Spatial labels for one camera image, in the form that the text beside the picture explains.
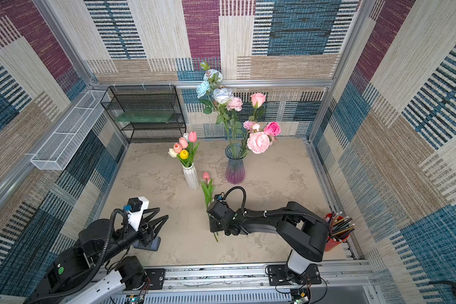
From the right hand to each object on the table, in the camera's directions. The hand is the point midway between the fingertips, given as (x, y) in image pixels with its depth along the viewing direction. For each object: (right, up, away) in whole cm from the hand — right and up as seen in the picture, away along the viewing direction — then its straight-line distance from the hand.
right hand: (216, 223), depth 88 cm
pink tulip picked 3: (-9, +39, -9) cm, 41 cm away
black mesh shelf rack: (-38, +62, +15) cm, 74 cm away
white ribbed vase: (-12, +21, +2) cm, 25 cm away
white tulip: (-17, +32, -12) cm, 38 cm away
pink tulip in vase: (-13, +36, -10) cm, 40 cm away
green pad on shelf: (-36, +50, +7) cm, 62 cm away
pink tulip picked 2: (-5, +15, +9) cm, 18 cm away
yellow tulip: (-11, +31, -15) cm, 37 cm away
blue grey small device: (-26, -7, -7) cm, 28 cm away
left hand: (-16, +12, -24) cm, 31 cm away
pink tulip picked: (-1, -3, -3) cm, 4 cm away
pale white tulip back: (-12, +39, -8) cm, 42 cm away
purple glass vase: (+9, +24, +15) cm, 29 cm away
